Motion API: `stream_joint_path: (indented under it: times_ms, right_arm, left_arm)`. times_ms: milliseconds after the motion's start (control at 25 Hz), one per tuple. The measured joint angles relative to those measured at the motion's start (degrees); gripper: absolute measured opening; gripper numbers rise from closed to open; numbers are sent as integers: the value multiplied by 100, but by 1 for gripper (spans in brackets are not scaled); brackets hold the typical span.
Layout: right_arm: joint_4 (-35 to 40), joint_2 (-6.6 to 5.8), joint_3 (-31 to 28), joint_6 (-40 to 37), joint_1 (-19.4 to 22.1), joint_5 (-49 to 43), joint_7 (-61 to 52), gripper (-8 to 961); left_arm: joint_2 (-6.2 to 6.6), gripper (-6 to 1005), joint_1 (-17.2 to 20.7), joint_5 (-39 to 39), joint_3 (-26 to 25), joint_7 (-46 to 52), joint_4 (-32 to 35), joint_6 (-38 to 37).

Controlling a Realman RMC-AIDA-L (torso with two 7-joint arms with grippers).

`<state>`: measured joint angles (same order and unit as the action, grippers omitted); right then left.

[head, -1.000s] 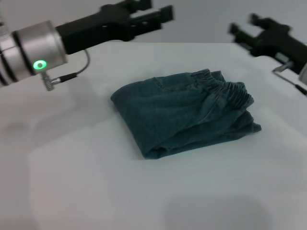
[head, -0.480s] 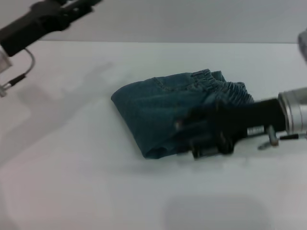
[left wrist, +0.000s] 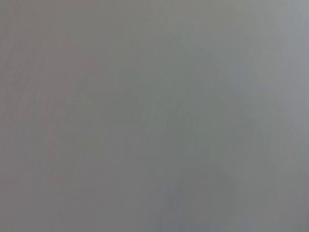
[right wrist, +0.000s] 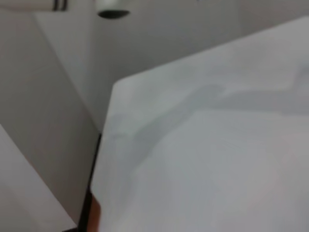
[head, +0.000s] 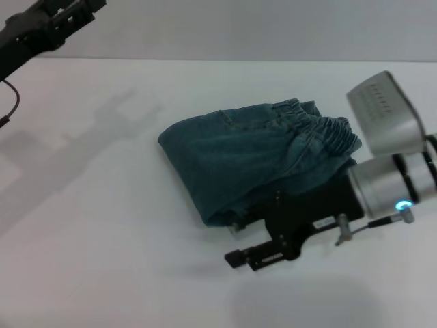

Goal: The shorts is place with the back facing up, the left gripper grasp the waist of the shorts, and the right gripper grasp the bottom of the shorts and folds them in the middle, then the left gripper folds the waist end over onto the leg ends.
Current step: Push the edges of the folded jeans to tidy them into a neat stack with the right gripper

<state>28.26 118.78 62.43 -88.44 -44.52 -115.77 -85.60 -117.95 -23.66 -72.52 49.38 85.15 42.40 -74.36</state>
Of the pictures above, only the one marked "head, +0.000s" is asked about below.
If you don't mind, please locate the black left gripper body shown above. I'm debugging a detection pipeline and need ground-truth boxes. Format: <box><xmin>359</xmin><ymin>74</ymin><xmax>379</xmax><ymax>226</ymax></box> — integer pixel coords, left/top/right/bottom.
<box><xmin>0</xmin><ymin>0</ymin><xmax>69</xmax><ymax>80</ymax></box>

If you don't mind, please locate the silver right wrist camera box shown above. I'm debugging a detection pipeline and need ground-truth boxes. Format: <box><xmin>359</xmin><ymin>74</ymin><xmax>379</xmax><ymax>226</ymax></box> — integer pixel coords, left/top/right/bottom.
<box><xmin>346</xmin><ymin>70</ymin><xmax>426</xmax><ymax>155</ymax></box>

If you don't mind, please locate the right gripper cable with plug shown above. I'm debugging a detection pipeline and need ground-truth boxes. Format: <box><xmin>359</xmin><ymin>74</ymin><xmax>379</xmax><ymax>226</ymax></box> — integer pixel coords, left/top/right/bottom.
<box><xmin>334</xmin><ymin>208</ymin><xmax>416</xmax><ymax>247</ymax></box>

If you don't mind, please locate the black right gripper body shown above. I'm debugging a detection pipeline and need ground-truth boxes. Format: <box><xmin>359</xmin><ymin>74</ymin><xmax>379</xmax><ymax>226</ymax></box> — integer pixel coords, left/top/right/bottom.
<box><xmin>264</xmin><ymin>172</ymin><xmax>365</xmax><ymax>262</ymax></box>

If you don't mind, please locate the blue denim shorts cartoon print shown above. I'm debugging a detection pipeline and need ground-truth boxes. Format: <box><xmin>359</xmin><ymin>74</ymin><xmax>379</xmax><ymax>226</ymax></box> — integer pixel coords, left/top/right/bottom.
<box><xmin>157</xmin><ymin>98</ymin><xmax>363</xmax><ymax>228</ymax></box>

